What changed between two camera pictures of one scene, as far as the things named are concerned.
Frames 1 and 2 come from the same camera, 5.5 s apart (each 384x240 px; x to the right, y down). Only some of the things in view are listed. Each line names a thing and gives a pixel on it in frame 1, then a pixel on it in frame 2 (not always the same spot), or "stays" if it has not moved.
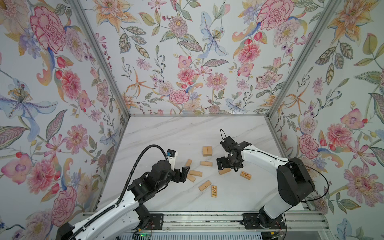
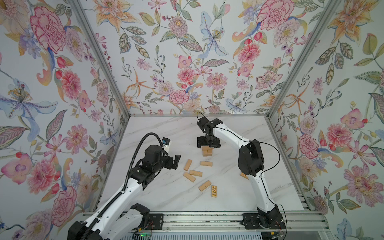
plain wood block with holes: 196,173 stays
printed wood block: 245,175 stays
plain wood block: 188,162 stays
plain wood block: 206,163 stays
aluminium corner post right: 321,21 stays
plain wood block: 225,170 → 207,149
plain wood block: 190,177 stays
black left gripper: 178,178 → 170,164
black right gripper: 223,165 → 200,141
